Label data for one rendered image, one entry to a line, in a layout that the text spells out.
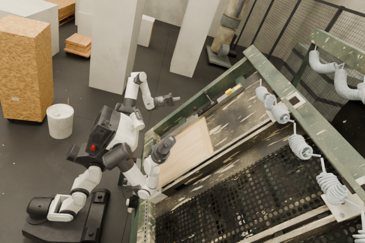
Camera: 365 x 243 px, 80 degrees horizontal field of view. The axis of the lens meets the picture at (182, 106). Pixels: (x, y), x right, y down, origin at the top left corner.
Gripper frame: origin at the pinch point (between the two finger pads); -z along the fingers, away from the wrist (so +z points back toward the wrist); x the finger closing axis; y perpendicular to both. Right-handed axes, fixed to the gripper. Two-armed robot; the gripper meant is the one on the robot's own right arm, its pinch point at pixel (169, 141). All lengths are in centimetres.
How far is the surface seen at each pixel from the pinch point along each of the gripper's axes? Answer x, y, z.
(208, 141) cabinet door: 42, 19, 30
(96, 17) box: 167, -210, 115
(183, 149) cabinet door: 39, 10, 52
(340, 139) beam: 27, 55, -41
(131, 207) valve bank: -6, 6, 93
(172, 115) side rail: 71, -17, 67
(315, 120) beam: 37, 47, -35
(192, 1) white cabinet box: 370, -159, 99
